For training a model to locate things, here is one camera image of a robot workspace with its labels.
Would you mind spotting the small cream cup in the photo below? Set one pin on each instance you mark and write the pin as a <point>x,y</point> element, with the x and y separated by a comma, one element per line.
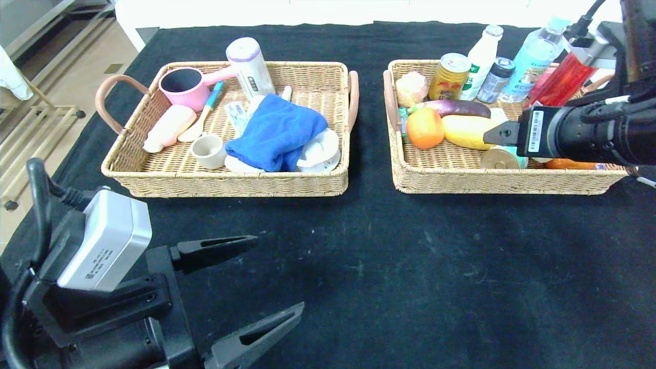
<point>254,105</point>

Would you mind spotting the wicker basket with food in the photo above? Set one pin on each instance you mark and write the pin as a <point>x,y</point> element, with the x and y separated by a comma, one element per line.
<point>461,177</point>

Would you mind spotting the white plastic bowl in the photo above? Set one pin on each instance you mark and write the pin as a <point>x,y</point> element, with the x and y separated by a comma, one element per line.
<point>320,151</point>

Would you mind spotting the pink yellow cupcake toy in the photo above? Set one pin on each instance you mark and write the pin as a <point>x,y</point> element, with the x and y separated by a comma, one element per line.
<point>412,87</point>

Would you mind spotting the wicker basket with utensils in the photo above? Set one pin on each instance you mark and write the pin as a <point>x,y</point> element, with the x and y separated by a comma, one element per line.
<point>318,82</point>

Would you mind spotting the white hanging cloth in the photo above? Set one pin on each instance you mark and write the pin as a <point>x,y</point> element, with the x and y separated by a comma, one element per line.
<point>13,74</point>

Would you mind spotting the white pen pink tip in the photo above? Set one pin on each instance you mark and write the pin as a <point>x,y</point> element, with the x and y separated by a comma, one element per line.
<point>287,93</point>

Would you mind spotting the blue microfibre towel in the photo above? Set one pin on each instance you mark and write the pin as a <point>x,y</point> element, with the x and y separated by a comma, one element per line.
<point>277,133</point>

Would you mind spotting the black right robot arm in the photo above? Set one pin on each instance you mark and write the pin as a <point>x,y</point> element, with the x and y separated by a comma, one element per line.
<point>610,130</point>

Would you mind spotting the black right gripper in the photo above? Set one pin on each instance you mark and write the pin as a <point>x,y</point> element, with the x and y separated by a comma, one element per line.
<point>534,131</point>

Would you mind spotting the beige tumbler purple lid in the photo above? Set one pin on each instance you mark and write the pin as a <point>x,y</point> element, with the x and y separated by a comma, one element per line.
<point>253,72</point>

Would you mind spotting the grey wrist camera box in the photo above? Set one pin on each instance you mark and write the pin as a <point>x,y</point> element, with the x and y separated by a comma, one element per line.
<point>592,48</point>
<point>102,241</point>

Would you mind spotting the red drink can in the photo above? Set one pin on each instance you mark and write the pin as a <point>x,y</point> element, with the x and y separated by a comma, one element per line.
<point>561,82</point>

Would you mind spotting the green white candy box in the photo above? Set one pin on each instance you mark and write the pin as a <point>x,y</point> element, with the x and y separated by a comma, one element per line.
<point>502,115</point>

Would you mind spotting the orange fruit with smooth skin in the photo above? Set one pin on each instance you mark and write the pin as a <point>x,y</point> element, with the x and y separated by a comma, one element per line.
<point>571,165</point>

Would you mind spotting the clear water bottle blue cap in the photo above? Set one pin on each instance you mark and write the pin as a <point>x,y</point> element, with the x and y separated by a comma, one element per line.
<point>533,61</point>

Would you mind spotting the white milk bottle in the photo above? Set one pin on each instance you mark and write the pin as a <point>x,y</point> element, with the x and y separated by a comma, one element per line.
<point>482,61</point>

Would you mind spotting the round orange fruit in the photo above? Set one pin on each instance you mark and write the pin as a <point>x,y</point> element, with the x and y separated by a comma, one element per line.
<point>425,128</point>

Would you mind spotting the white table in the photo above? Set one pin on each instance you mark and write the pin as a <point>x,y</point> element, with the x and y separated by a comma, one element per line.
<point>148,15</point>

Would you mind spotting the green gum pack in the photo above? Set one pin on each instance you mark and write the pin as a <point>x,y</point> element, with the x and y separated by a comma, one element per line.
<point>402,123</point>

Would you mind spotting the pink lotion bottle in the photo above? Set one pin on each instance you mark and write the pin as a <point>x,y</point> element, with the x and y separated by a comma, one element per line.
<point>171,125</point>

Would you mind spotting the purple eggplant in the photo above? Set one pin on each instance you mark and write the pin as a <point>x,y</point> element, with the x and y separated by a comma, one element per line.
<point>461,107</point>

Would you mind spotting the wooden rolling rack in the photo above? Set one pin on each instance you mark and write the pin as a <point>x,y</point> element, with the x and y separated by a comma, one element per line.
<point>31,133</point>

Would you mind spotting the clear cutlery case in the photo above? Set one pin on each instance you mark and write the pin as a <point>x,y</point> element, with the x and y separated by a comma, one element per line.
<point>237,115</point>

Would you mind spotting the yellow drink can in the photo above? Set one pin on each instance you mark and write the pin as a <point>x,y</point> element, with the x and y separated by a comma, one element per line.
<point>448,82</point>

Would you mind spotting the white soap bar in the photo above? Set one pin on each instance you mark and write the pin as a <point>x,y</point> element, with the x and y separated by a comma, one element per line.
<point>238,165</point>

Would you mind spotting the grey framed low platform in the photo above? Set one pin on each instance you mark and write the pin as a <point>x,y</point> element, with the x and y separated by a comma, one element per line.
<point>72,31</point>

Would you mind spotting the pink saucepan cup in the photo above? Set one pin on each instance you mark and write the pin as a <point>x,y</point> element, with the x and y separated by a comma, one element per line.
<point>197,100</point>

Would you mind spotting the yellow oblong fruit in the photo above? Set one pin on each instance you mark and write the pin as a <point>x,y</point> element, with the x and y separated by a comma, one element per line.
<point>469,132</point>

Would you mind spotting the small grey capped bottle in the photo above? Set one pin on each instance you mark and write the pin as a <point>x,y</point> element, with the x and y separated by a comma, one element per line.
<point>494,82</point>

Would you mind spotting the white tin can gold lid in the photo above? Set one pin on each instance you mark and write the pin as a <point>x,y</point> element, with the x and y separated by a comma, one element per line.
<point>502,160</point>

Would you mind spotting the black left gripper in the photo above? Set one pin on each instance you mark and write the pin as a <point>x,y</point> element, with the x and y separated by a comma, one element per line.
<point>171,307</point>

